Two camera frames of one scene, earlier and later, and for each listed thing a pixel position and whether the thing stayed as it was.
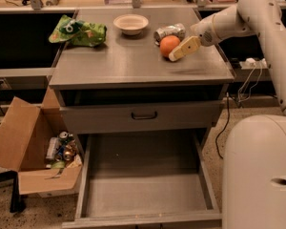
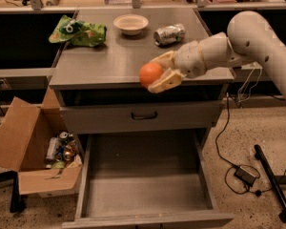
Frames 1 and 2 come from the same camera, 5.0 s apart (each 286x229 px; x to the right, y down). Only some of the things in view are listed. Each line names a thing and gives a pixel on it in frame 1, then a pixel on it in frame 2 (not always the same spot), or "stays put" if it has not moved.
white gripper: [204, 32] -> [188, 60]
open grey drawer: [132, 178] stays put
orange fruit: [167, 43] -> [150, 73]
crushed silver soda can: [174, 30] stays put
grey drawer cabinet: [130, 82] stays put
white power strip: [251, 64] stays put
